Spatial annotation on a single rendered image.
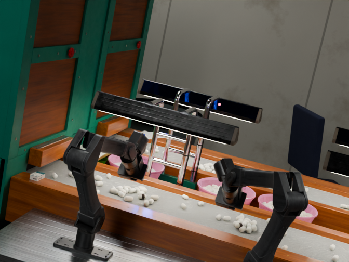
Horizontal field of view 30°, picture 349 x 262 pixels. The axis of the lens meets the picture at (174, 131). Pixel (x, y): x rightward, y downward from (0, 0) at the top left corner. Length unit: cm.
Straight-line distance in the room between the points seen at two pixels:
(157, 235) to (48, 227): 40
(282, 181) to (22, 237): 92
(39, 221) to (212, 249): 64
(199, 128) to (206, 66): 257
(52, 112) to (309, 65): 267
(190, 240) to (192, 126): 48
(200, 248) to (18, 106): 86
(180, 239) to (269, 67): 285
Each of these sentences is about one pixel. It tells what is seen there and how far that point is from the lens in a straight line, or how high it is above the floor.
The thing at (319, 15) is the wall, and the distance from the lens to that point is 502.
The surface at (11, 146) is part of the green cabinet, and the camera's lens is 256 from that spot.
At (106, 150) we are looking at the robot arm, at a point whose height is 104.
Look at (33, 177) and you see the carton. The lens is 260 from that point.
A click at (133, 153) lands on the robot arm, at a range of 230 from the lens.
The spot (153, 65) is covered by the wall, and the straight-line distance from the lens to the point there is 524.
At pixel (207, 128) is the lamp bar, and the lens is 259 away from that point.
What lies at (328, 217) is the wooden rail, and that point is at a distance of 306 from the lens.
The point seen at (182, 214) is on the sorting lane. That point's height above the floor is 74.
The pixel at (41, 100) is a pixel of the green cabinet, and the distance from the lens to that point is 271.
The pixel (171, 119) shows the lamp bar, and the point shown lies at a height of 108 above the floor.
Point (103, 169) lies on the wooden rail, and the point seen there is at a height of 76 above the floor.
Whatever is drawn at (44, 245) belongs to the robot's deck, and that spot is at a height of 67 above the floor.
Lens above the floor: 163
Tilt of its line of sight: 13 degrees down
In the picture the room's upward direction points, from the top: 11 degrees clockwise
